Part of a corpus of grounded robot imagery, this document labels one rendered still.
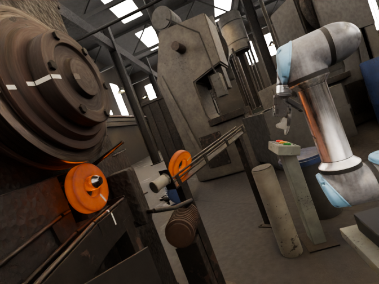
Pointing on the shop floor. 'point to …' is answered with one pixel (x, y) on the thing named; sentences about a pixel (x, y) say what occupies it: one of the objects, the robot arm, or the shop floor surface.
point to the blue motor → (172, 196)
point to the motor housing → (189, 245)
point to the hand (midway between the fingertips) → (287, 132)
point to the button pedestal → (303, 199)
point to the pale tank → (239, 48)
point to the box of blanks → (294, 137)
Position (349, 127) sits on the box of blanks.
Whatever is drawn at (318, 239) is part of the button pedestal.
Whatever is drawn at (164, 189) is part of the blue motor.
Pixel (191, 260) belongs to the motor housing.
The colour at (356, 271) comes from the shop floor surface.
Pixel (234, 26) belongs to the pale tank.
